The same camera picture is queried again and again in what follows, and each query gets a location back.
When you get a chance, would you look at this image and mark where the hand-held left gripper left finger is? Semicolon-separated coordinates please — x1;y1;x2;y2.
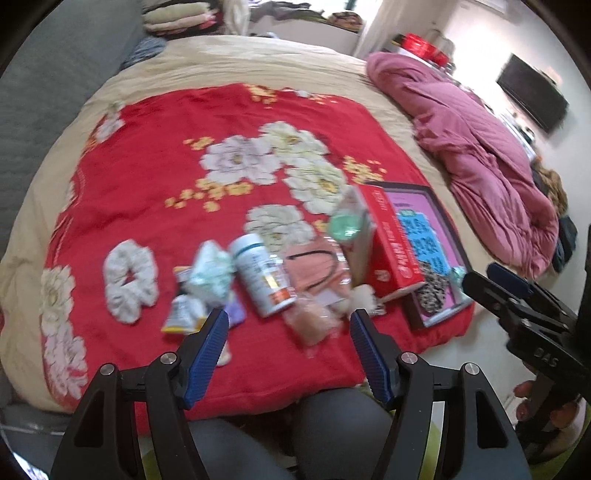
51;308;230;480

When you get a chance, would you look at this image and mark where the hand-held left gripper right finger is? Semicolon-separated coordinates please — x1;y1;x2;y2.
349;308;532;480

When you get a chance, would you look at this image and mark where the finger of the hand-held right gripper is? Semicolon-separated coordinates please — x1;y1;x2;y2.
486;262;578;324
462;271;568;333

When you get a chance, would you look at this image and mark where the orange sponge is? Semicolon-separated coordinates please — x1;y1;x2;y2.
283;295;342;347

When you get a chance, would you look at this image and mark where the white green tissue packet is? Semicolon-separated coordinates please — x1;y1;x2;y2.
187;241;234;305

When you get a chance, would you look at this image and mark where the white fabric scrunchie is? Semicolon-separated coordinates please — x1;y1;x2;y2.
103;240;158;322

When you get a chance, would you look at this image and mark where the dark tray with pink print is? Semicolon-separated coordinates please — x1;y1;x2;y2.
379;183;475;330

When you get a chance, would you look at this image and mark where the green sponge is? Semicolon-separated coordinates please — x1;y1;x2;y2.
329;208;370;243

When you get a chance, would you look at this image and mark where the person's right hand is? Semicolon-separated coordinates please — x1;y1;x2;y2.
513;379;587;432

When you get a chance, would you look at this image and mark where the small yellow packet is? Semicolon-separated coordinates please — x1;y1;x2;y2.
160;295;208;335

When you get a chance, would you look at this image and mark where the leopard print scrunchie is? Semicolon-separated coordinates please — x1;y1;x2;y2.
413;263;455;317

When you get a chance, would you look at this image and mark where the white fluffy pom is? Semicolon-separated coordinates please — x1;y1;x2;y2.
348;285;386;317

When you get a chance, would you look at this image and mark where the dark clothes pile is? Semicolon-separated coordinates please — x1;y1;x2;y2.
551;215;579;273

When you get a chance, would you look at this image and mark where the person's right leg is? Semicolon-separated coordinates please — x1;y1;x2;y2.
293;387;394;480

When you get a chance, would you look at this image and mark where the person's leg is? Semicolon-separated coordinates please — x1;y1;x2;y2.
187;418;301;480
293;387;394;480

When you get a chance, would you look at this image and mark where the small printed sachet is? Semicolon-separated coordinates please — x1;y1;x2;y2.
173;267;195;296

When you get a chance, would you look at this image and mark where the white pill bottle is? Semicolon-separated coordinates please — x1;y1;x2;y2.
229;233;297;318

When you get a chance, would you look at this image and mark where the pink face mask packet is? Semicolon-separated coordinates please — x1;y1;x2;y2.
281;240;354;301

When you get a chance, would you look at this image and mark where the person's left leg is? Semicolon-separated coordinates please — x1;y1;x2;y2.
187;418;301;480

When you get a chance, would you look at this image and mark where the brown teddy bear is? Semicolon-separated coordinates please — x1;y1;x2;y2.
531;166;568;215

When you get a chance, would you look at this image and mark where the red cardboard box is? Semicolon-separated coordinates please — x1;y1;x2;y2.
339;184;428;303

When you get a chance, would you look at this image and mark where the white cabinet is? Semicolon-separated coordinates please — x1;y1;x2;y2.
501;111;539;158

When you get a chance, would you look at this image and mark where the pink quilt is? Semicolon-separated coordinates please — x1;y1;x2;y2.
366;52;560;280

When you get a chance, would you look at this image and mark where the red floral blanket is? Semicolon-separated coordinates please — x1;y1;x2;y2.
39;83;476;416

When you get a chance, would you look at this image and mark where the red basin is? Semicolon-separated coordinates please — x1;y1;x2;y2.
399;33;432;54

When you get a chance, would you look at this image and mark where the white curtain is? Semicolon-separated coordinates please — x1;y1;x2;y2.
355;0;407;58
226;0;252;35

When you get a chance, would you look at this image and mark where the beige bed sheet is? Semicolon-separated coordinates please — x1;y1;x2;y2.
0;34;522;416

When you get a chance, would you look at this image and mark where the patterned brown cushion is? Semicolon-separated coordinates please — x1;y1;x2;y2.
328;10;365;32

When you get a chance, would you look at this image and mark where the blue patterned pillow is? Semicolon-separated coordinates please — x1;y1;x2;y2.
121;36;167;70

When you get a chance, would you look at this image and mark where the folded clothes pile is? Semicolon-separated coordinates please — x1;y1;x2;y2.
142;1;218;33

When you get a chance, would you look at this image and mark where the grey clothes heap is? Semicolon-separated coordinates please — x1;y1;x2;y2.
256;0;315;12

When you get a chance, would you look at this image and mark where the black wall television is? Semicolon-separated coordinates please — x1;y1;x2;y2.
496;53;568;134

